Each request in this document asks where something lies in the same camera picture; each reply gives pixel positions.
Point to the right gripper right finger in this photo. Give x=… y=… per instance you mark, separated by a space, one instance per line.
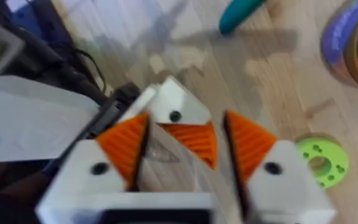
x=269 y=174

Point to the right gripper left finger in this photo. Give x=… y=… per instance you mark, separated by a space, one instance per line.
x=110 y=168

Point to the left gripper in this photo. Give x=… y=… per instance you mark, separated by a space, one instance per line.
x=113 y=104

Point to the blue electric screwdriver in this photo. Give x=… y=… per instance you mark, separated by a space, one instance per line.
x=238 y=13

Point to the green disc with holes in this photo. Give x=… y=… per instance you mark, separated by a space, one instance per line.
x=323 y=161

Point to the tub with toys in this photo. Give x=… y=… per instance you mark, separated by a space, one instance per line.
x=354 y=43

